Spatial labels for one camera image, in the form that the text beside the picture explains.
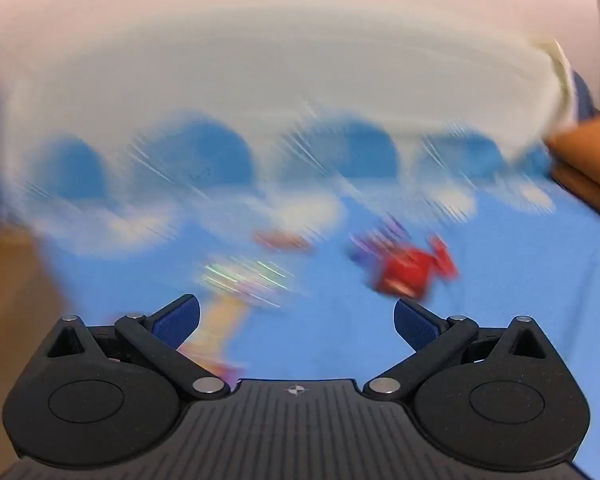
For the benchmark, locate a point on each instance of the orange cushion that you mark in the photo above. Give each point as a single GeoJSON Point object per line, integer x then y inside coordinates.
{"type": "Point", "coordinates": [595, 190]}
{"type": "Point", "coordinates": [590, 140]}

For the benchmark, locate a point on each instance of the red snack packet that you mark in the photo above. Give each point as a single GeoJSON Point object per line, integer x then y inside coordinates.
{"type": "Point", "coordinates": [410, 270]}

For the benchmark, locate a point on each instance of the clear bag of candies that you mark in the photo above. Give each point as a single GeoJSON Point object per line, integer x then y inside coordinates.
{"type": "Point", "coordinates": [240, 277]}

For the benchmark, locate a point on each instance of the yellow snack bar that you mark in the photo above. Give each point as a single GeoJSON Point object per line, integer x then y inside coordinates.
{"type": "Point", "coordinates": [220, 325]}

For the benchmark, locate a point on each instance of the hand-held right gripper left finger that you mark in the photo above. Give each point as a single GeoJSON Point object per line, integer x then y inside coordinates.
{"type": "Point", "coordinates": [175, 320]}

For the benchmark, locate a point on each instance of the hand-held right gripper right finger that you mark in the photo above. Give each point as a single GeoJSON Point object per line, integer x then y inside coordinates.
{"type": "Point", "coordinates": [417, 325]}

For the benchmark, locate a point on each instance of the purple snack packet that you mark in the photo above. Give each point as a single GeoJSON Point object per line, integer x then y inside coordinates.
{"type": "Point", "coordinates": [375, 247]}

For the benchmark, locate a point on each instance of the orange-red snack stick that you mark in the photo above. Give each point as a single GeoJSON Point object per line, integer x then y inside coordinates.
{"type": "Point", "coordinates": [282, 241]}

